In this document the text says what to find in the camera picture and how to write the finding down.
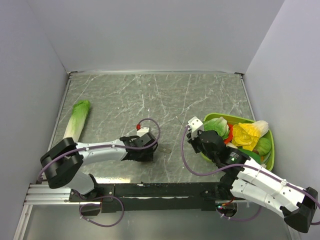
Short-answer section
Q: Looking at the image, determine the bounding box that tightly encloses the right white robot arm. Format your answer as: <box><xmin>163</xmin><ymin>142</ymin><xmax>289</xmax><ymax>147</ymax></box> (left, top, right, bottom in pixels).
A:
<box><xmin>182</xmin><ymin>126</ymin><xmax>320</xmax><ymax>233</ymax></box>

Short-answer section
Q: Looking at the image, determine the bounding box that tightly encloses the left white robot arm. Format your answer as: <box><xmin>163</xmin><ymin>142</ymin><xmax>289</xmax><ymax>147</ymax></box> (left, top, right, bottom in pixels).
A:
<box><xmin>40</xmin><ymin>132</ymin><xmax>158</xmax><ymax>201</ymax></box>

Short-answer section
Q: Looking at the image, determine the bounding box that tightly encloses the green toy lettuce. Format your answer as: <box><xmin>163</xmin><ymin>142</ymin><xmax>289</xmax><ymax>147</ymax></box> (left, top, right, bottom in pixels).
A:
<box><xmin>204</xmin><ymin>117</ymin><xmax>230</xmax><ymax>140</ymax></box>

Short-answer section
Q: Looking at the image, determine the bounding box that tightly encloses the red toy pepper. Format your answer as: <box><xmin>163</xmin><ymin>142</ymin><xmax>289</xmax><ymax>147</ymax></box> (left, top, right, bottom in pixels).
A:
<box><xmin>223</xmin><ymin>123</ymin><xmax>233</xmax><ymax>144</ymax></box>

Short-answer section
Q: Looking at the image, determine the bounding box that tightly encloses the yellow toy cabbage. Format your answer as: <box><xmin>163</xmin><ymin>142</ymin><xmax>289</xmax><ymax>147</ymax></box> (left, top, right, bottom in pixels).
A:
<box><xmin>231</xmin><ymin>120</ymin><xmax>269</xmax><ymax>151</ymax></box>

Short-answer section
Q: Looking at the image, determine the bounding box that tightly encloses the white green bok choy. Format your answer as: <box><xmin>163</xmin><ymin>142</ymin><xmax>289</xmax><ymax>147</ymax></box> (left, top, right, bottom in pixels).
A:
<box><xmin>240</xmin><ymin>148</ymin><xmax>261</xmax><ymax>165</ymax></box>

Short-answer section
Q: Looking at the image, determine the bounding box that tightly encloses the round green toy vegetable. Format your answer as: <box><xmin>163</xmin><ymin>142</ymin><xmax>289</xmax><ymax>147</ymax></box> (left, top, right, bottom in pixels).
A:
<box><xmin>253</xmin><ymin>137</ymin><xmax>272</xmax><ymax>156</ymax></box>

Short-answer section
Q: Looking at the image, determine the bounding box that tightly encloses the long napa cabbage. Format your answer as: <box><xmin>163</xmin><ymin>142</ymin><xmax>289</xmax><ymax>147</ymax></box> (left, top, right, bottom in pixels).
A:
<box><xmin>63</xmin><ymin>100</ymin><xmax>91</xmax><ymax>142</ymax></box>

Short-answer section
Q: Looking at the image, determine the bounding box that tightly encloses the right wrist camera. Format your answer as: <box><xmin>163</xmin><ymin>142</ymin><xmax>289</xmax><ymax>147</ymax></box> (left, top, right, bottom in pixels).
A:
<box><xmin>187</xmin><ymin>116</ymin><xmax>204</xmax><ymax>140</ymax></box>

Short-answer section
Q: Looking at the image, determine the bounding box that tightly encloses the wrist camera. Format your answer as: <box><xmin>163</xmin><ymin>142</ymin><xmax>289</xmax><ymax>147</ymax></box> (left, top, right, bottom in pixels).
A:
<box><xmin>136</xmin><ymin>123</ymin><xmax>150</xmax><ymax>137</ymax></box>
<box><xmin>187</xmin><ymin>116</ymin><xmax>204</xmax><ymax>140</ymax></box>

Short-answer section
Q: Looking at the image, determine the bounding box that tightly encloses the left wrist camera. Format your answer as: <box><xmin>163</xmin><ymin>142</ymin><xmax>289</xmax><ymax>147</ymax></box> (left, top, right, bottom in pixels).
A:
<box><xmin>136</xmin><ymin>123</ymin><xmax>150</xmax><ymax>137</ymax></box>

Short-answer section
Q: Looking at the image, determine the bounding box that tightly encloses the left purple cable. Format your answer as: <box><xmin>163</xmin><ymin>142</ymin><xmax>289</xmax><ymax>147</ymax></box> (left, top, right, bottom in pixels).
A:
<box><xmin>37</xmin><ymin>117</ymin><xmax>161</xmax><ymax>228</ymax></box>

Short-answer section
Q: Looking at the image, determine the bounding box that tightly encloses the purple cable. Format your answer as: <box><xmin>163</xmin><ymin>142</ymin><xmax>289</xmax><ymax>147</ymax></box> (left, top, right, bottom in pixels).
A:
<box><xmin>180</xmin><ymin>124</ymin><xmax>320</xmax><ymax>223</ymax></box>
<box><xmin>37</xmin><ymin>117</ymin><xmax>161</xmax><ymax>228</ymax></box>

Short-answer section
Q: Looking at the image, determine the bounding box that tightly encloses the black base frame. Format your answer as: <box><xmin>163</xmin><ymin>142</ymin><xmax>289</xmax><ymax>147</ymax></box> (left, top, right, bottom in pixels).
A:
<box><xmin>69</xmin><ymin>182</ymin><xmax>233</xmax><ymax>213</ymax></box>

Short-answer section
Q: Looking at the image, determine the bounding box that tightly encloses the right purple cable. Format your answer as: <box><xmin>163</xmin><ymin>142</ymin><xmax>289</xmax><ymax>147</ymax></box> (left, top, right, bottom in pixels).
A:
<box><xmin>180</xmin><ymin>124</ymin><xmax>320</xmax><ymax>223</ymax></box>

